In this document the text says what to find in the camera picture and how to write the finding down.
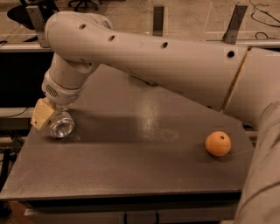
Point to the black chair base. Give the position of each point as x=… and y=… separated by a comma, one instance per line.
x=86, y=3

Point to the grey table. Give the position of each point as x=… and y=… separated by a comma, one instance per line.
x=137, y=155

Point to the black office chair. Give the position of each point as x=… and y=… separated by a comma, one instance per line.
x=19, y=13

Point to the orange fruit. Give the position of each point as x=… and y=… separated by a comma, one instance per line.
x=218, y=144

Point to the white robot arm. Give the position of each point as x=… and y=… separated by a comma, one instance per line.
x=240, y=81

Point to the metal bracket post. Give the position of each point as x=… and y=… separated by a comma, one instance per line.
x=231, y=34
x=38, y=23
x=158, y=20

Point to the left metal bracket post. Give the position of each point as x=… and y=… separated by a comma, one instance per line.
x=38, y=23

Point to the middle metal bracket post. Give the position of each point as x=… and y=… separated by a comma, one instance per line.
x=158, y=20

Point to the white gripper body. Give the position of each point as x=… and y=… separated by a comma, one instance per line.
x=59, y=93

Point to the silver green 7up can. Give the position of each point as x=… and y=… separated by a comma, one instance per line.
x=61, y=124

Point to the right metal bracket post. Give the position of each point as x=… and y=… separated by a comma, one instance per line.
x=231, y=34

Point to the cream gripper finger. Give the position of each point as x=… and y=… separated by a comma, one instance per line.
x=43, y=111

